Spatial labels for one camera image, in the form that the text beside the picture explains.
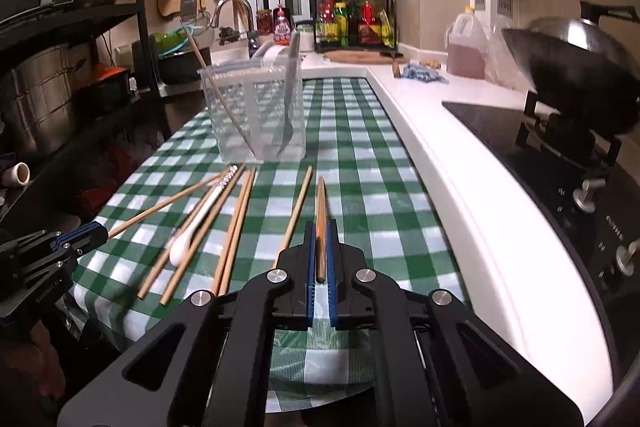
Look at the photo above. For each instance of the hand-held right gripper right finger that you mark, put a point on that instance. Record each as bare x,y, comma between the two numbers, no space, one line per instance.
334,302

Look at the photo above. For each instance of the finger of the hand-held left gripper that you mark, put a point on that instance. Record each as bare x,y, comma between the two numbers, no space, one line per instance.
92,244
85,233

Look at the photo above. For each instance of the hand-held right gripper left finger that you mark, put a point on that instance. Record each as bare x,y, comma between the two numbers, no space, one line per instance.
311,287

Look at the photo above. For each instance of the clear plastic utensil container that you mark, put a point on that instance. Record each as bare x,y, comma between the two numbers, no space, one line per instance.
235,107

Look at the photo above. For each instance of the person's left hand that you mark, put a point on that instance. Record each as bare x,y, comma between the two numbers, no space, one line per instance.
42,362

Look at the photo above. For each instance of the small white cup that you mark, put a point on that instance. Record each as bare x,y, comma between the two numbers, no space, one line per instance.
17,174

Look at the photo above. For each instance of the green checked tablecloth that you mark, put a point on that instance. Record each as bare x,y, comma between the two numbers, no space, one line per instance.
350,187

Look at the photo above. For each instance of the large steel pot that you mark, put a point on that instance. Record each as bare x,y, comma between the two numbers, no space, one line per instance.
40,102

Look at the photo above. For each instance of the orange and black container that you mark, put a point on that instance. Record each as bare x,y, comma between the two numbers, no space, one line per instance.
110,82

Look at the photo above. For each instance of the dark cooking pan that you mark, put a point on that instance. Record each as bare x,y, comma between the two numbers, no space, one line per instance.
180,69

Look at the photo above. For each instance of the green plastic basin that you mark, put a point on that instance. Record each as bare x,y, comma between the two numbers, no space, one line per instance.
167,42

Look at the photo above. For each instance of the black metal shelf rack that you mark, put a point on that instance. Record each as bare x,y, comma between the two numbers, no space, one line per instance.
140,32

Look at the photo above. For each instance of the grey fork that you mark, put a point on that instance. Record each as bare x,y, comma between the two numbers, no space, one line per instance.
291,72

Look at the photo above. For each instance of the round wooden cutting board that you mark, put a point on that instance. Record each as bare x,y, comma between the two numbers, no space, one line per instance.
360,57

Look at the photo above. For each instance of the blue dish cloth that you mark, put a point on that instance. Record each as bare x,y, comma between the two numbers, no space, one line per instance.
422,73

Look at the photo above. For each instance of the black gas stove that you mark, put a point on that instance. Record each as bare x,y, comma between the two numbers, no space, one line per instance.
500,127

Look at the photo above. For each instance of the hanging wooden board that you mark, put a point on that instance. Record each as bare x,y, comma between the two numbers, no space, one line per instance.
170,2

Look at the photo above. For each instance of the white lidded jar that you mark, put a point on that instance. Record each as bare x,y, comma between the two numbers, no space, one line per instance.
304,37

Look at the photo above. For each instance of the dark sauce bottle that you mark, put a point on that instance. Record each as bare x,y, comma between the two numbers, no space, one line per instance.
353,24

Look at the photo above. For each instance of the yellow green sauce bottle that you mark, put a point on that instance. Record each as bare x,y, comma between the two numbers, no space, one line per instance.
341,22

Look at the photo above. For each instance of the chrome faucet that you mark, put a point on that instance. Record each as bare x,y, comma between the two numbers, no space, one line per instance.
222,4

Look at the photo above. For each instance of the red sauce bottle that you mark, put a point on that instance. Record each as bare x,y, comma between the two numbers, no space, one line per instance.
327,19

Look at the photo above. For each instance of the red jar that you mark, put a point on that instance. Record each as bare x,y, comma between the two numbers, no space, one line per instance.
264,23

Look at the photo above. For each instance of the green seasoning packet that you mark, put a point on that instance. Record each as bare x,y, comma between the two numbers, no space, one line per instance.
387,29

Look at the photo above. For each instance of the red label oil bottle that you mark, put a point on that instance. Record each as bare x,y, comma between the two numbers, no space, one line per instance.
369,24

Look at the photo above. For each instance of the silver stove knob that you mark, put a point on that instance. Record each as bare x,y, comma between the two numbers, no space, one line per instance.
585,197
627,259

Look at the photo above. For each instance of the plastic oil jug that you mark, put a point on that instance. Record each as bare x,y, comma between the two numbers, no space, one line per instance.
465,52

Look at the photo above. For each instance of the black pan support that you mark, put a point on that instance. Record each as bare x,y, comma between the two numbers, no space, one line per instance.
560,132

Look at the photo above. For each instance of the clear plastic bag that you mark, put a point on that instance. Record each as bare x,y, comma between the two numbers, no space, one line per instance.
505,62

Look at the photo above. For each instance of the dark wok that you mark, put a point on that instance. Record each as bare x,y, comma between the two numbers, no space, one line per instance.
575,72

